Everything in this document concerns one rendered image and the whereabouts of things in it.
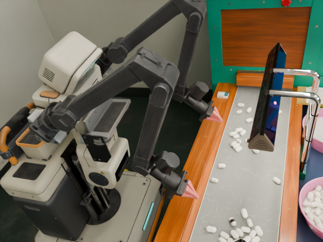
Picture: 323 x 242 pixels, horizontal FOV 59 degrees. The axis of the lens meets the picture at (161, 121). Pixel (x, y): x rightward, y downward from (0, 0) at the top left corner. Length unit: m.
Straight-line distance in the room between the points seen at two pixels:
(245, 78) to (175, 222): 0.91
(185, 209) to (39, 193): 0.68
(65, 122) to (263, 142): 0.63
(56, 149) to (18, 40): 1.57
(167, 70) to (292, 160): 0.79
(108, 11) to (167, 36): 0.58
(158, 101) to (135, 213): 1.17
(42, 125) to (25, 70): 1.95
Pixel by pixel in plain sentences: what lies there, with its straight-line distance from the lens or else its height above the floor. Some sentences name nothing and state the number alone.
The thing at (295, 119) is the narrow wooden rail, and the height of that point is 0.76.
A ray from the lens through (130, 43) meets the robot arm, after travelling 1.22.
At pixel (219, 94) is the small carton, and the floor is 0.78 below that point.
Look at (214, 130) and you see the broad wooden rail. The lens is 1.47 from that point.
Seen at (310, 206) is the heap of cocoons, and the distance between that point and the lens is 1.27.
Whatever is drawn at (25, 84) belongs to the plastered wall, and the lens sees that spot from 2.96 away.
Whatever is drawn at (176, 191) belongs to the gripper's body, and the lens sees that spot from 1.03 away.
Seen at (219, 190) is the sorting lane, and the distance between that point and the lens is 1.26.
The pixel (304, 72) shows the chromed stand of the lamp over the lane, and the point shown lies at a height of 1.12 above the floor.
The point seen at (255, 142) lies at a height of 1.08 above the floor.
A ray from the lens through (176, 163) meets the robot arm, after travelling 0.98.
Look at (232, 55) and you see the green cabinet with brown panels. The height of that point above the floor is 0.94.
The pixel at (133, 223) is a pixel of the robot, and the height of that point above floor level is 0.28.
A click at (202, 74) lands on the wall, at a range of 2.80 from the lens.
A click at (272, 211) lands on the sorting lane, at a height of 0.74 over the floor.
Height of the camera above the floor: 1.77
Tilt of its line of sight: 40 degrees down
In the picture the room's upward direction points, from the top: 13 degrees counter-clockwise
